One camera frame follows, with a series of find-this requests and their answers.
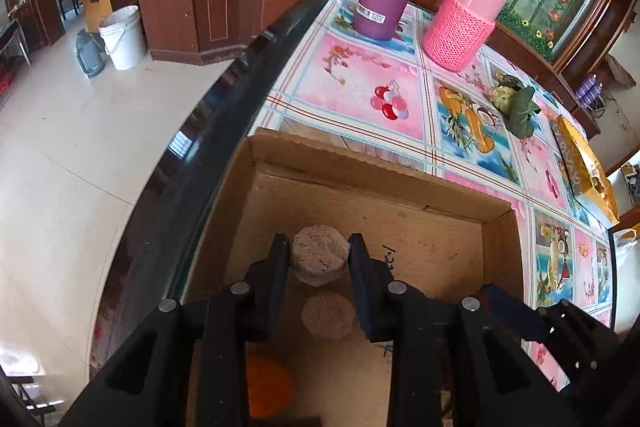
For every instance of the yellow snack bag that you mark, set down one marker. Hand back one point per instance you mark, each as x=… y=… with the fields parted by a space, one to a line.
x=580 y=157

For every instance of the wooden cabinet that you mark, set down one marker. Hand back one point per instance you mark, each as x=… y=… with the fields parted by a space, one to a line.
x=170 y=2

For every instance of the green leafy fruit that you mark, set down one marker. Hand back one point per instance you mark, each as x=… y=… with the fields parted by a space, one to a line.
x=520 y=112

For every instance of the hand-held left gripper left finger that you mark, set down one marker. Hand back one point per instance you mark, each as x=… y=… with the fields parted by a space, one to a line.
x=279 y=279

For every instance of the grey water jug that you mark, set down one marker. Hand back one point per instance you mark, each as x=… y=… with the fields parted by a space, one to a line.
x=89 y=57

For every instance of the white plastic bucket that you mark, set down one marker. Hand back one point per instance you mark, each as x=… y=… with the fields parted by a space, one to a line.
x=122 y=39

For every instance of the brown cardboard box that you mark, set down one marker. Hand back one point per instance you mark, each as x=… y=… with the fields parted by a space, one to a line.
x=400 y=227

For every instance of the small orange tangerine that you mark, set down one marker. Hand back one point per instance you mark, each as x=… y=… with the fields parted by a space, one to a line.
x=270 y=387

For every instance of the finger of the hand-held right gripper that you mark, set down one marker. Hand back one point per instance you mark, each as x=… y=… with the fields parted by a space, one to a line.
x=510 y=313

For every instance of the beige round pastry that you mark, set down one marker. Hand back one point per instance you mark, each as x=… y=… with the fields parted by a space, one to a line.
x=319 y=252
x=327 y=314

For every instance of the purple bottles pack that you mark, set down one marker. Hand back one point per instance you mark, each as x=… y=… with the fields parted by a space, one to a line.
x=587 y=89

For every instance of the pink knitted sleeve bottle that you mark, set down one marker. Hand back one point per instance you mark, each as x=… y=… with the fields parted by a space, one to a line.
x=460 y=27

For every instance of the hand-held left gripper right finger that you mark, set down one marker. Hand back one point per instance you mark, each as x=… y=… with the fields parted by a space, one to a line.
x=361 y=287

